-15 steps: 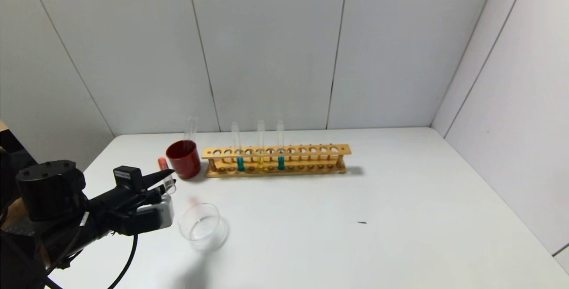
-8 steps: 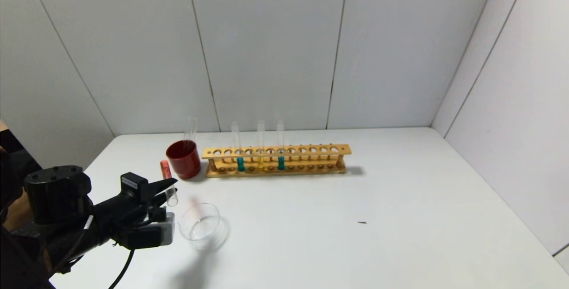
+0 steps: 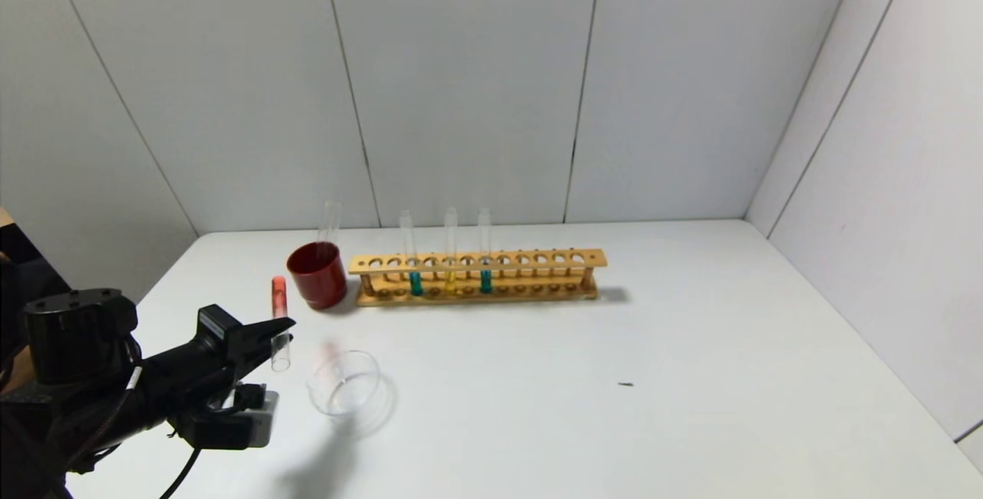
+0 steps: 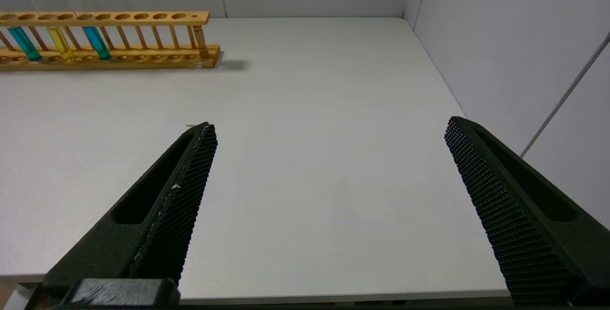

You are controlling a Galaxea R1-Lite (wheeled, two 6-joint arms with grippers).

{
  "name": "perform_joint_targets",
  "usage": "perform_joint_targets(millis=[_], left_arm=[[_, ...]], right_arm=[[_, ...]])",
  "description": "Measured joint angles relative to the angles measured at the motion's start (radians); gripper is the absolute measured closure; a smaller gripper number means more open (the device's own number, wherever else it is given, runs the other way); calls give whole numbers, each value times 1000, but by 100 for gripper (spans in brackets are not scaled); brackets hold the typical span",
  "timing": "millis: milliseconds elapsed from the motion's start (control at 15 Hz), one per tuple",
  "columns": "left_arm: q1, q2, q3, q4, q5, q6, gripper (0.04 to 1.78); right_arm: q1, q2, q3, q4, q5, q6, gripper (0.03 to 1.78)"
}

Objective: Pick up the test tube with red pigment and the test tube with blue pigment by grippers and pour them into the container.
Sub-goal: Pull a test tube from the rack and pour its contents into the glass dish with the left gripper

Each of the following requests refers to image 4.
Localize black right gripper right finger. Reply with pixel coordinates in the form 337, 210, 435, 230
444, 116, 610, 310

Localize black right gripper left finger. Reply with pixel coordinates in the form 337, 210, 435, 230
26, 122, 218, 310

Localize test tube with blue pigment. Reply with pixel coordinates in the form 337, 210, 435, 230
7, 14, 42, 61

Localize test tube with teal pigment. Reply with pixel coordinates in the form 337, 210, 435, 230
81, 14, 112, 61

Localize test tube with yellow pigment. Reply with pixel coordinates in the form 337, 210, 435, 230
47, 14, 75, 61

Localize wooden test tube rack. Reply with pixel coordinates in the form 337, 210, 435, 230
0, 11, 221, 71

